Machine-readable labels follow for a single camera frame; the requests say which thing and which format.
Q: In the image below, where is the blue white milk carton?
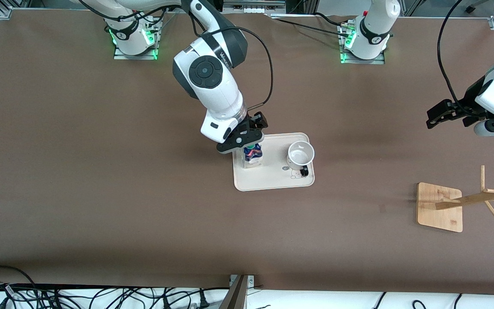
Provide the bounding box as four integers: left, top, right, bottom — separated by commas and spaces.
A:
241, 144, 264, 169

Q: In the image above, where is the white cup black handle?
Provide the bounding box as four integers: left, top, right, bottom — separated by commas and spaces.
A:
286, 140, 316, 178

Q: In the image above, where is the cream rabbit print tray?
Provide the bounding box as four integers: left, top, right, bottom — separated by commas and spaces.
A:
232, 132, 316, 192

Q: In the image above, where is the wooden mug tree stand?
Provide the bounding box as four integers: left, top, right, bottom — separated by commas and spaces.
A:
416, 165, 494, 233

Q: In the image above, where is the grey metal rack device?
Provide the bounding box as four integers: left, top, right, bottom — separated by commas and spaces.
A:
223, 0, 287, 13

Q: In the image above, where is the white sheet below table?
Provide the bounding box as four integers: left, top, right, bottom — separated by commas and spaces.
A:
0, 286, 494, 309

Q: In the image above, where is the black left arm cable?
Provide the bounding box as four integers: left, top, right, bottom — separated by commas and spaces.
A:
437, 0, 471, 114

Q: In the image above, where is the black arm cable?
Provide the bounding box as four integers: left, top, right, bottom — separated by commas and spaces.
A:
185, 3, 274, 112
437, 0, 471, 114

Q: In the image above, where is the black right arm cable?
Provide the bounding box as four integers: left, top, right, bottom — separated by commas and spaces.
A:
185, 3, 274, 112

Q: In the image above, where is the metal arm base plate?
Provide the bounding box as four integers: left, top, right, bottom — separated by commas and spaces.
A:
113, 16, 161, 61
338, 22, 386, 65

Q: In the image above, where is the aluminium profile post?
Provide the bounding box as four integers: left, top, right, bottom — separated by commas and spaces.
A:
226, 274, 256, 309

